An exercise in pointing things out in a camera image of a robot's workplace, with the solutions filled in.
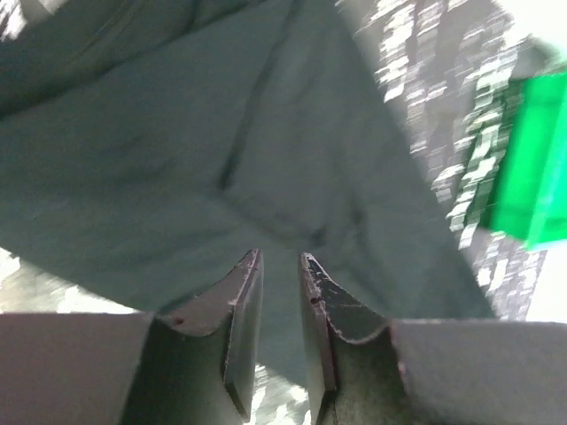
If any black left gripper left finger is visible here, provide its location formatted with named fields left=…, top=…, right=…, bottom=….
left=1, top=250, right=263, bottom=424

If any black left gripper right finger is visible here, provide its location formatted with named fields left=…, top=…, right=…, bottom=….
left=299, top=253, right=566, bottom=425

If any black t shirt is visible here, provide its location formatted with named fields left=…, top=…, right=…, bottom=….
left=1, top=1, right=493, bottom=384

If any green plastic bin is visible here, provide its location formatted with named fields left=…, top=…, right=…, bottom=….
left=483, top=72, right=566, bottom=251

